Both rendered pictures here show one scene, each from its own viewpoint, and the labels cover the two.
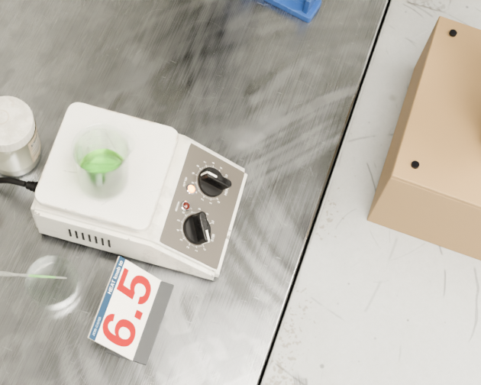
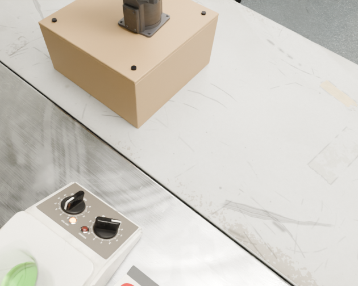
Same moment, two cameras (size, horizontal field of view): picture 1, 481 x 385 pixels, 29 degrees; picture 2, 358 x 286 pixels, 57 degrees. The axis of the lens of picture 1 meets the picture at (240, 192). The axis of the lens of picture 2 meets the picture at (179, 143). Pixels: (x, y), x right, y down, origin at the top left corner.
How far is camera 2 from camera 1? 0.52 m
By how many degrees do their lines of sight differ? 31
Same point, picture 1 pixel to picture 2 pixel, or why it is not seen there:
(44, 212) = not seen: outside the picture
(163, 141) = (24, 224)
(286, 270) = (151, 185)
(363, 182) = (112, 121)
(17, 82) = not seen: outside the picture
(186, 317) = (159, 264)
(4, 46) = not seen: outside the picture
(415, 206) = (152, 89)
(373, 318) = (199, 148)
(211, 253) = (125, 226)
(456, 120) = (113, 39)
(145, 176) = (47, 250)
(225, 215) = (101, 206)
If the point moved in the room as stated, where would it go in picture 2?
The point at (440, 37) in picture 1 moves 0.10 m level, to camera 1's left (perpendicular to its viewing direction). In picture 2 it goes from (53, 26) to (7, 63)
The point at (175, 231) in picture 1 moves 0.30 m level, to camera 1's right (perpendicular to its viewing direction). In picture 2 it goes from (102, 244) to (210, 89)
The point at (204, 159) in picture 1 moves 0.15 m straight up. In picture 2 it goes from (53, 202) to (12, 143)
